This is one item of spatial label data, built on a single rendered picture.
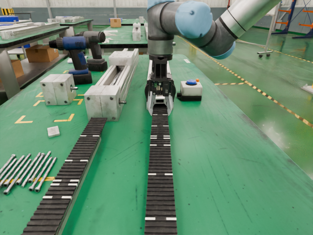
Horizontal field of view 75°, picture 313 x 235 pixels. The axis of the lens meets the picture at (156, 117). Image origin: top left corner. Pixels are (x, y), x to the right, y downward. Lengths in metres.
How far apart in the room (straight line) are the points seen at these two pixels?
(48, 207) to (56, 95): 0.53
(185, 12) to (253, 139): 0.39
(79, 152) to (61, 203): 0.14
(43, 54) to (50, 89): 3.60
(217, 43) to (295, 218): 0.42
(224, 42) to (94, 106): 0.43
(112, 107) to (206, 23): 0.37
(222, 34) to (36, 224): 0.56
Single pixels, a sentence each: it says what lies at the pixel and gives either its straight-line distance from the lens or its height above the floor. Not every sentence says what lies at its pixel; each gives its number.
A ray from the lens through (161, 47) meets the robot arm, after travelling 0.60.
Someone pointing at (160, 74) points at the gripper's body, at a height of 0.95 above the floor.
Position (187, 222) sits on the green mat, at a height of 0.78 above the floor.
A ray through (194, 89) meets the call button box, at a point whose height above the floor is 0.83.
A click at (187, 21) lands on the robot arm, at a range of 0.49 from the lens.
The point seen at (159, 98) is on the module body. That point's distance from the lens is 0.75.
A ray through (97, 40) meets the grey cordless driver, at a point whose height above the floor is 0.96.
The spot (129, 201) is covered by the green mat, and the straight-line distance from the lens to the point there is 0.44.
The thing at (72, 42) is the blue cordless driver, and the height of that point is 0.98.
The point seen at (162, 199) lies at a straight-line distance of 0.39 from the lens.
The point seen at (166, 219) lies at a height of 0.81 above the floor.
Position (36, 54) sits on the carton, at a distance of 4.50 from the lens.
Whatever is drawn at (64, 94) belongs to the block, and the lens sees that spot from 0.86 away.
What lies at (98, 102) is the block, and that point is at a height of 0.85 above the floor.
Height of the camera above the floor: 1.11
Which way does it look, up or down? 28 degrees down
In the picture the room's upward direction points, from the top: straight up
